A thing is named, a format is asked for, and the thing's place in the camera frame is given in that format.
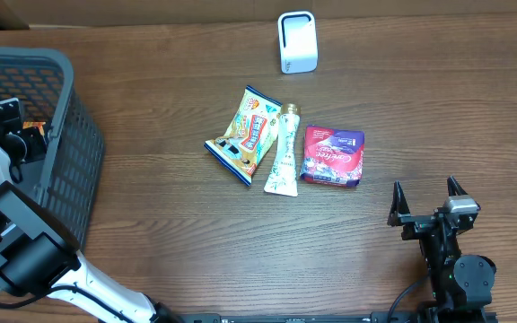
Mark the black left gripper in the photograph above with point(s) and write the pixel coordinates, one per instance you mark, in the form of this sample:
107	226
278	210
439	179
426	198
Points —
32	138

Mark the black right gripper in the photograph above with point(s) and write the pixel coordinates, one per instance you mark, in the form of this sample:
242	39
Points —
416	223

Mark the small orange box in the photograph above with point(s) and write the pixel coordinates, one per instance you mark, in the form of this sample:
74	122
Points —
40	125

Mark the red purple pad package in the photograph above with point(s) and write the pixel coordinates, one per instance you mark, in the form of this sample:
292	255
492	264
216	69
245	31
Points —
333	156

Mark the white floral tube gold cap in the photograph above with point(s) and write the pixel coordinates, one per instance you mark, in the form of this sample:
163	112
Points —
282	179

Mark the yellow snack bag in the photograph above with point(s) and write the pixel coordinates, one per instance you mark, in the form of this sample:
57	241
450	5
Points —
249	136

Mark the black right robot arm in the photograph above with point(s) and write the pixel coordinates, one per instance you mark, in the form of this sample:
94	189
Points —
461	284

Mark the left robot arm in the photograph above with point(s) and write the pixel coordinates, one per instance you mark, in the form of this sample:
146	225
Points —
39	257

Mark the white barcode scanner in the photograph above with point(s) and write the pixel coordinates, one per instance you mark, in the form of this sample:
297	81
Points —
298	43

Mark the grey plastic shopping basket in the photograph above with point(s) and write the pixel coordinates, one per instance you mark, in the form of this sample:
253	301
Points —
65	181

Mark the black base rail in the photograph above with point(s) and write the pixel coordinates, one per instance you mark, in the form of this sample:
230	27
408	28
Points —
374	317

